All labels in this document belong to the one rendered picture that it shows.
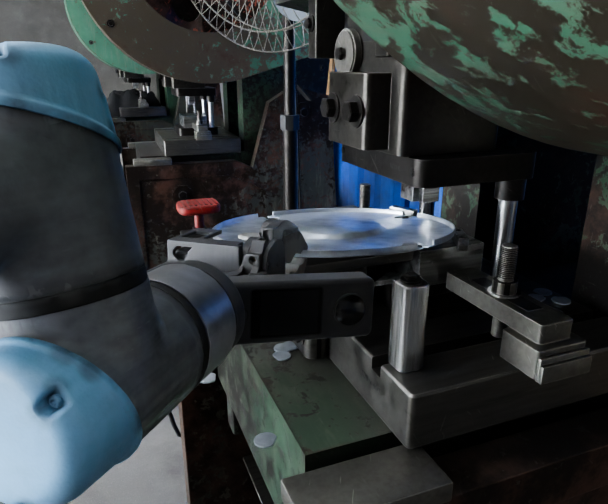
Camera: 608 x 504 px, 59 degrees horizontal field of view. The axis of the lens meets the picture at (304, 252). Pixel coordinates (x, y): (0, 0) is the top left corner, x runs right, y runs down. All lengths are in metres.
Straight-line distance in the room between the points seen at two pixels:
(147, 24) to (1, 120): 1.67
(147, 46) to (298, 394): 1.47
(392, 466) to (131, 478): 1.08
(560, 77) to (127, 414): 0.23
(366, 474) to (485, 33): 0.39
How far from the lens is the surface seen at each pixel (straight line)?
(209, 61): 1.92
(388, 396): 0.55
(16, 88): 0.25
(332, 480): 0.51
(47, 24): 7.19
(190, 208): 0.91
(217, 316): 0.33
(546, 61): 0.24
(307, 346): 0.65
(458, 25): 0.25
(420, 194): 0.68
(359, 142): 0.60
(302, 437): 0.55
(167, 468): 1.54
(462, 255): 0.67
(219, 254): 0.42
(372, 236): 0.61
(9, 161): 0.24
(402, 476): 0.52
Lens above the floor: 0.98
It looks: 19 degrees down
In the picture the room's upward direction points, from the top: straight up
